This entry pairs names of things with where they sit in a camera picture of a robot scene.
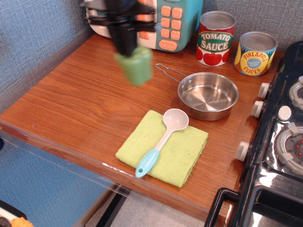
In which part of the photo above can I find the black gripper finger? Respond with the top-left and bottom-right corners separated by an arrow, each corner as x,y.
123,27 -> 137,57
107,25 -> 124,54

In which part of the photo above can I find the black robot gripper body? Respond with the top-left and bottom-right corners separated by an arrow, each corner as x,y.
80,0 -> 157,32

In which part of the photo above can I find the green toy bell pepper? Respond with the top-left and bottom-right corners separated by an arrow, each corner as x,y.
114,45 -> 153,87

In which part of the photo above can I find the stainless steel pot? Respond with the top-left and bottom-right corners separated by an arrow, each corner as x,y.
155,63 -> 239,122

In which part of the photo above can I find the toy microwave oven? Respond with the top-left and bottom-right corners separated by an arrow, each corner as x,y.
85,0 -> 203,52

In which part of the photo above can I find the tomato sauce can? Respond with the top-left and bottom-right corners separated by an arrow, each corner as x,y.
196,11 -> 236,66

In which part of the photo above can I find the green folded cloth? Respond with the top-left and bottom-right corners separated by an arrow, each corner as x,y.
116,110 -> 208,188

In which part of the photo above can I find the pineapple slices can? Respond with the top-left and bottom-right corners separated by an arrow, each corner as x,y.
234,31 -> 278,77

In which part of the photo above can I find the white stove knob upper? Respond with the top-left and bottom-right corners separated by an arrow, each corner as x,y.
258,83 -> 270,99

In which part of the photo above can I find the white stove knob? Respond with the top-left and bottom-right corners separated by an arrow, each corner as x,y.
258,83 -> 270,99
236,141 -> 250,162
251,101 -> 264,118

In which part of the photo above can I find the white stove knob middle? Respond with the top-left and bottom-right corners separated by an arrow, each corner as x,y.
251,101 -> 264,118

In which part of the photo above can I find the white stove knob lower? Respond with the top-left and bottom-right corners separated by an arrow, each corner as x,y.
236,141 -> 250,162

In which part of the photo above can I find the black toy stove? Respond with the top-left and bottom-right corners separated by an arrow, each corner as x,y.
205,41 -> 303,227

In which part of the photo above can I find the orange fuzzy object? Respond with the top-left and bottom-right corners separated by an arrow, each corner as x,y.
0,217 -> 33,227

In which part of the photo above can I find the white spoon with blue handle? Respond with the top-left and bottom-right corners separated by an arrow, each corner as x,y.
135,108 -> 189,178

